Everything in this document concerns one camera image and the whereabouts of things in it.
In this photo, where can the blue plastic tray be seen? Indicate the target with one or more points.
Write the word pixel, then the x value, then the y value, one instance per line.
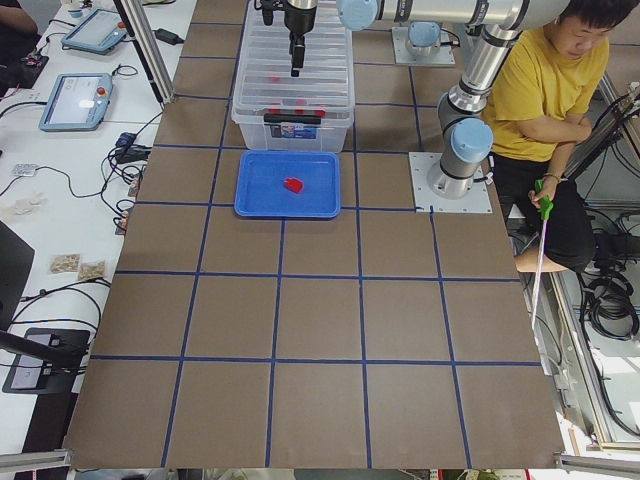
pixel 260 192

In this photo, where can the green handled reacher stick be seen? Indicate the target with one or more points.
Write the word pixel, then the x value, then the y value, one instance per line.
pixel 540 250

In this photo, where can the black monitor stand base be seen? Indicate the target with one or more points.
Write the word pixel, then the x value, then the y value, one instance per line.
pixel 47 360

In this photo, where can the clear plastic storage box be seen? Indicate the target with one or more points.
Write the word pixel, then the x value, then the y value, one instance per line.
pixel 329 136

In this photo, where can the aluminium frame post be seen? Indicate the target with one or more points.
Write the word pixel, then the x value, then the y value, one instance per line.
pixel 140 32

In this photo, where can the teach pendant tablet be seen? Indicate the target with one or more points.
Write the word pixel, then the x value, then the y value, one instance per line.
pixel 78 102
pixel 99 33

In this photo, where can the small bag of parts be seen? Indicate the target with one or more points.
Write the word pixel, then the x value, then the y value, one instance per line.
pixel 64 263

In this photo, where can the far teach pendant tablet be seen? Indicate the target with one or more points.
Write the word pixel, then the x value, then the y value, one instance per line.
pixel 99 33

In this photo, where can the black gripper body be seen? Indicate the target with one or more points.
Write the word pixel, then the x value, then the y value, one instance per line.
pixel 297 21

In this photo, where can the near teach pendant tablet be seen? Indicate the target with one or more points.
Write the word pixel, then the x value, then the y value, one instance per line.
pixel 78 102

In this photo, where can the person in yellow shirt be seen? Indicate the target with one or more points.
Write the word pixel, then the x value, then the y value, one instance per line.
pixel 537 111

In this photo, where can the black box latch handle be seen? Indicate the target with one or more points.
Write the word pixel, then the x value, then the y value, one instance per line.
pixel 279 118

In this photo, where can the black power adapter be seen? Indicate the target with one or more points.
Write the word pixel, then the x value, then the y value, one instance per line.
pixel 168 37

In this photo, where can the clear plastic box lid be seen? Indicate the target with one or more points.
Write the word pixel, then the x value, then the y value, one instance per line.
pixel 281 74

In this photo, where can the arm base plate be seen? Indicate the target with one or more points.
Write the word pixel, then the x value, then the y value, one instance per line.
pixel 435 192
pixel 443 57

